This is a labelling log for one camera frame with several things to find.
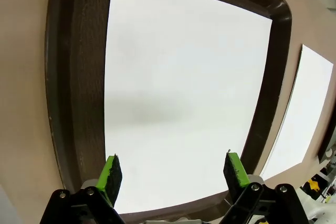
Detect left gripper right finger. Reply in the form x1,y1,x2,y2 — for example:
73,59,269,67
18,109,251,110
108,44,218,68
222,150,309,224

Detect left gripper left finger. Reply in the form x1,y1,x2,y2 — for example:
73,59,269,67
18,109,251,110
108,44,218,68
39,153,126,224

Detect white A4 paper stack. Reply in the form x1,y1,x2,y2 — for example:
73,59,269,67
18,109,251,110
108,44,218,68
259,44,334,182
104,0,272,214

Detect brown plastic serving tray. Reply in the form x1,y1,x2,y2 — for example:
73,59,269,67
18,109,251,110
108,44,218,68
44,0,293,222

